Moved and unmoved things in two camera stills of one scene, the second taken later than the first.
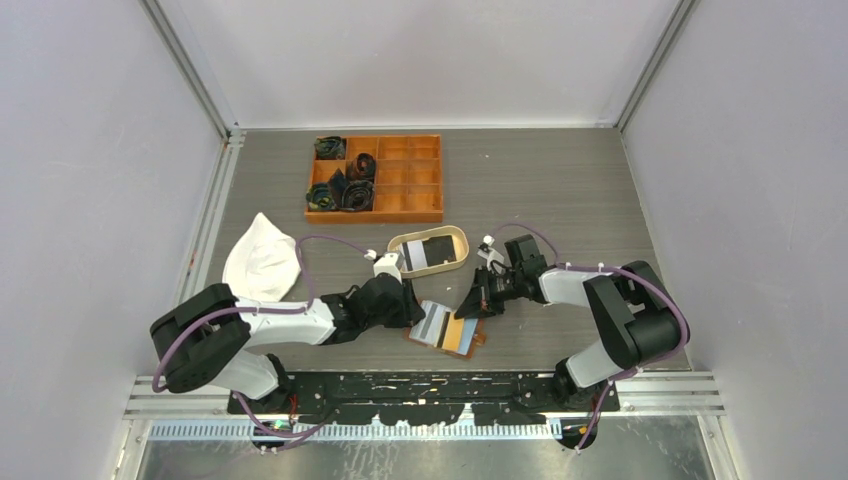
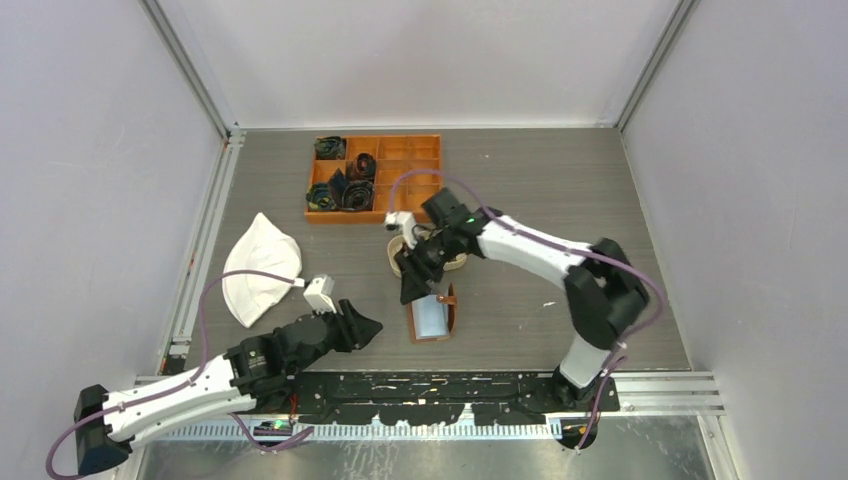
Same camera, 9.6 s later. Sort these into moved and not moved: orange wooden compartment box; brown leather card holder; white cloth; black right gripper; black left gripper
Moved: black right gripper; black left gripper; brown leather card holder
Not moved: white cloth; orange wooden compartment box
